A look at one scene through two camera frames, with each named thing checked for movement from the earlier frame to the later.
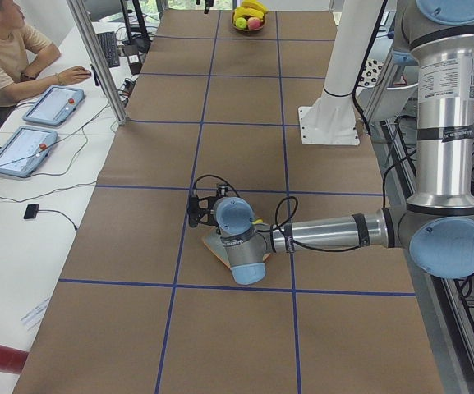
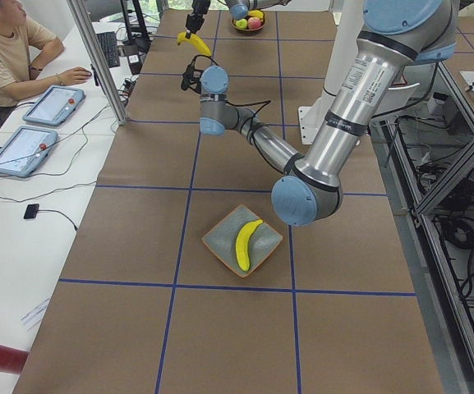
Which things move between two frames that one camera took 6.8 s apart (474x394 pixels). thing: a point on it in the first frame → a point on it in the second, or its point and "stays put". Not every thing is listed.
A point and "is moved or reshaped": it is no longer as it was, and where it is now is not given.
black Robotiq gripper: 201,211 → 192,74
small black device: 31,211 stays put
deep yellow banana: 252,8 is moved or reshaped
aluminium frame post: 78,11 stays put
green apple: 241,23 stays put
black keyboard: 109,45 stays put
